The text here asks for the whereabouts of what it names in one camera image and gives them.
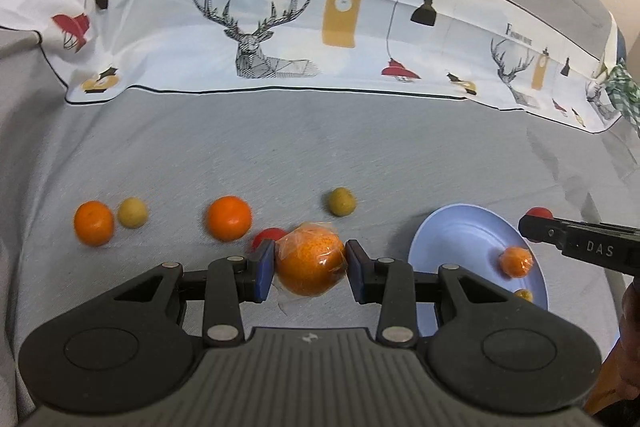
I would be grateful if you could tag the light blue plate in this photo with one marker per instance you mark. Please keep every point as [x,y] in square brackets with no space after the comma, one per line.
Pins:
[450,237]

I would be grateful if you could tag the person's right forearm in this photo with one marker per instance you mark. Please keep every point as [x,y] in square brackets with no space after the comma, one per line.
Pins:
[631,347]

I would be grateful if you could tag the grey bed sheet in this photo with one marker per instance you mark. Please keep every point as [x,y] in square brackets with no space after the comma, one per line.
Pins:
[350,147]

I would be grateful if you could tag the plastic-wrapped orange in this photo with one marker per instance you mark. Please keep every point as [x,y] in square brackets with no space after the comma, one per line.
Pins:
[310,263]
[516,262]

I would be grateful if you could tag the deer and lamp printed cloth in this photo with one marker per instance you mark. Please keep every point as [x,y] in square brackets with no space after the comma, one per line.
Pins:
[160,52]

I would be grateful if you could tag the red cherry tomato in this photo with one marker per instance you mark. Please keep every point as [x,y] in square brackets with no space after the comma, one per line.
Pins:
[539,212]
[265,236]

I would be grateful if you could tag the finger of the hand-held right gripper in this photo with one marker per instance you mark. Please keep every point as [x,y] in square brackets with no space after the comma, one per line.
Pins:
[542,229]

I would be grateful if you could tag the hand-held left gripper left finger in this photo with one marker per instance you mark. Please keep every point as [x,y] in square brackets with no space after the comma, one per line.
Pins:
[265,270]

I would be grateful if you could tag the dark blue fabric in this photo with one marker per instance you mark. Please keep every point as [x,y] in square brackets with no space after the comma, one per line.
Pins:
[620,47]

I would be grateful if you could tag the yellow-green longan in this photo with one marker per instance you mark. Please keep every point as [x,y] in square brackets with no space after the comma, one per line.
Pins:
[132,212]
[523,295]
[342,201]

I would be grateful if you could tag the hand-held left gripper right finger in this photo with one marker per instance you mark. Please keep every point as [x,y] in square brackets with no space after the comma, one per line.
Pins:
[356,270]

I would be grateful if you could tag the green checked cloth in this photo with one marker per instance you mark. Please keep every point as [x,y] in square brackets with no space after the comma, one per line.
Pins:
[625,94]

